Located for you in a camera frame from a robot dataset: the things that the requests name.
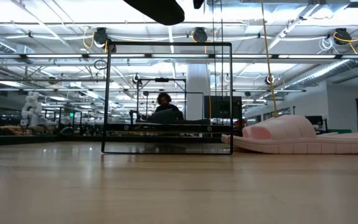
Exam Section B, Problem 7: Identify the black rubber slide sandal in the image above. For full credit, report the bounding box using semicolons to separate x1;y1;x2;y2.
122;0;186;27

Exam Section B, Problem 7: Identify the white building column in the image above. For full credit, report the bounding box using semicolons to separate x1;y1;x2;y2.
186;63;211;121

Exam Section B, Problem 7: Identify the person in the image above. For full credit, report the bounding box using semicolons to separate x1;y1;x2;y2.
135;91;185;123

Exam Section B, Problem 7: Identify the large black monitor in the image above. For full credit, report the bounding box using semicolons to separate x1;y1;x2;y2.
203;95;242;119

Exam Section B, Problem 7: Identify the pink rubber slide sandal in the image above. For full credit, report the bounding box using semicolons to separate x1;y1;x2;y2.
221;114;358;156

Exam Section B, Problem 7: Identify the small black monitor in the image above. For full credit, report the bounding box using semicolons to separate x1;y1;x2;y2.
305;115;324;127

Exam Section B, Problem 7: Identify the black hanging cable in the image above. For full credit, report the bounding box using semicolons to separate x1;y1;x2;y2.
212;0;216;125

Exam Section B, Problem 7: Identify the yellow hanging cable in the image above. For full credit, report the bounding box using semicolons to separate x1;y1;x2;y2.
260;0;280;118

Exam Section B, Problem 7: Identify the black metal workstation frame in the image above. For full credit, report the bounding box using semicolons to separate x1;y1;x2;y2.
136;77;188;122

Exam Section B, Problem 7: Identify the silver ventilation duct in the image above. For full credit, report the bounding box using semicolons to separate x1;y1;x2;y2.
286;58;358;91

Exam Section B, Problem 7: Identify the black aluminium rig frame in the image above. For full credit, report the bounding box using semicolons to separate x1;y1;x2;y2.
0;134;242;147

